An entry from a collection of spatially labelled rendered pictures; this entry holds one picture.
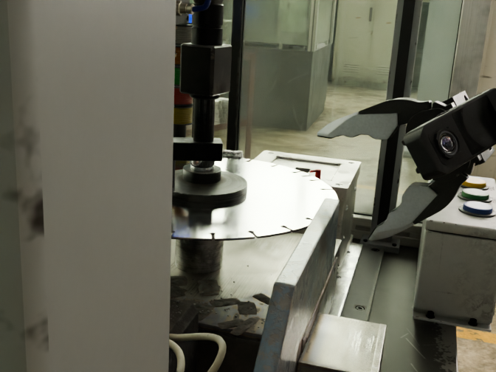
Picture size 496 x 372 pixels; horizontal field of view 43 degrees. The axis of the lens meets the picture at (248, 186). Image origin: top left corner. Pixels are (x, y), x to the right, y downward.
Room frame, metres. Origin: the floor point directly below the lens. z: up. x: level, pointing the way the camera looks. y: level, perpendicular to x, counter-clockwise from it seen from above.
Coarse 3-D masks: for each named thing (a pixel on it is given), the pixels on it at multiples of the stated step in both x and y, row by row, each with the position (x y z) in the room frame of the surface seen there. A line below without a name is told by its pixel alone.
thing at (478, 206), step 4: (464, 204) 0.87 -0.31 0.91; (468, 204) 0.87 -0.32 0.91; (472, 204) 0.87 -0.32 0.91; (476, 204) 0.87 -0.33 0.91; (480, 204) 0.87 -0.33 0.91; (484, 204) 0.87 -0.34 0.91; (488, 204) 0.87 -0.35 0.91; (464, 208) 0.87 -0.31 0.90; (468, 208) 0.86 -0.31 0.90; (472, 208) 0.85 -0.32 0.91; (476, 208) 0.85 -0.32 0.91; (480, 208) 0.85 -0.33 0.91; (484, 208) 0.85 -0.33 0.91; (488, 208) 0.86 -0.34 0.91; (492, 208) 0.86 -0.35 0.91; (472, 212) 0.85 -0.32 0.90; (476, 212) 0.85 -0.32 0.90; (480, 212) 0.85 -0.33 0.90; (484, 212) 0.85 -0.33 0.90; (488, 212) 0.85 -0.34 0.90
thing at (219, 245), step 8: (176, 240) 0.73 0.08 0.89; (184, 240) 0.71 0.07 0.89; (176, 248) 0.73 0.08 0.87; (184, 248) 0.71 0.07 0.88; (192, 248) 0.71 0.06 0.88; (200, 248) 0.71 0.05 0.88; (208, 248) 0.71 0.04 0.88; (216, 248) 0.72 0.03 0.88; (176, 256) 0.73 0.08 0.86; (184, 256) 0.71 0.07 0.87; (192, 256) 0.71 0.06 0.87; (200, 256) 0.71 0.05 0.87; (208, 256) 0.71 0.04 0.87; (216, 256) 0.72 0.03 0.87; (176, 264) 0.72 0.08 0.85; (184, 264) 0.71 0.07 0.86; (192, 264) 0.71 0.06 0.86; (200, 264) 0.71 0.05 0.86; (208, 264) 0.71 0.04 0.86; (216, 264) 0.72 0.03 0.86; (192, 272) 0.71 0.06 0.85; (200, 272) 0.71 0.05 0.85; (208, 272) 0.71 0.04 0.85
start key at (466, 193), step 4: (468, 188) 0.95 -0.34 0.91; (472, 188) 0.95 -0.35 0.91; (464, 192) 0.93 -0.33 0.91; (468, 192) 0.93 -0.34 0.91; (472, 192) 0.93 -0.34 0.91; (476, 192) 0.93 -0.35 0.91; (480, 192) 0.94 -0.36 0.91; (484, 192) 0.94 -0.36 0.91; (464, 196) 0.93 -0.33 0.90; (468, 196) 0.92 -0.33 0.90; (472, 196) 0.92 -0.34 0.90; (476, 196) 0.92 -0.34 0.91; (480, 196) 0.92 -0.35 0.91; (484, 196) 0.92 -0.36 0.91; (488, 196) 0.92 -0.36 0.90
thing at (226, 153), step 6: (228, 150) 0.74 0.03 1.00; (222, 156) 0.73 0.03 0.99; (228, 156) 0.73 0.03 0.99; (234, 156) 0.73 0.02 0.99; (240, 156) 0.73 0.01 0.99; (192, 162) 0.69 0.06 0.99; (198, 162) 0.69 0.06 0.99; (204, 162) 0.73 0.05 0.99; (210, 162) 0.73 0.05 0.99; (192, 168) 0.73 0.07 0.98; (198, 168) 0.73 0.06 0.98; (204, 168) 0.73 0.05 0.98; (210, 168) 0.73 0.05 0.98
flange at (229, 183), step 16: (176, 176) 0.74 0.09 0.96; (192, 176) 0.72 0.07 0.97; (208, 176) 0.72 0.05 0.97; (224, 176) 0.76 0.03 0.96; (240, 176) 0.77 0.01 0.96; (176, 192) 0.69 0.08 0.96; (192, 192) 0.69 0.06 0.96; (208, 192) 0.69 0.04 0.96; (224, 192) 0.70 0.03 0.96; (240, 192) 0.71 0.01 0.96
